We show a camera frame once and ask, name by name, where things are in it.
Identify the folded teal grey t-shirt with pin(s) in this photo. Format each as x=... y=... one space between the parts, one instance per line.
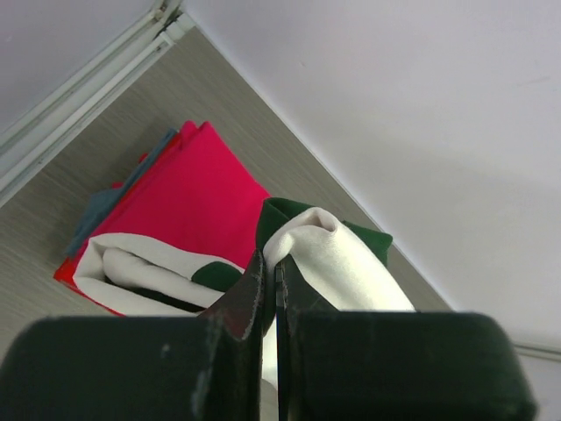
x=103 y=202

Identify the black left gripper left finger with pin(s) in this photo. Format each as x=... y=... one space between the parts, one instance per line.
x=142 y=368

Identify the white and green raglan t-shirt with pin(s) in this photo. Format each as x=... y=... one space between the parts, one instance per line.
x=344 y=263

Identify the aluminium frame rail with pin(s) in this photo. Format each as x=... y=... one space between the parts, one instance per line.
x=44 y=131

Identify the folded red t-shirt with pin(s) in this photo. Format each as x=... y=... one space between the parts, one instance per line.
x=83 y=274

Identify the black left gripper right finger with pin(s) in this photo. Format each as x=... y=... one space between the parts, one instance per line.
x=391 y=365

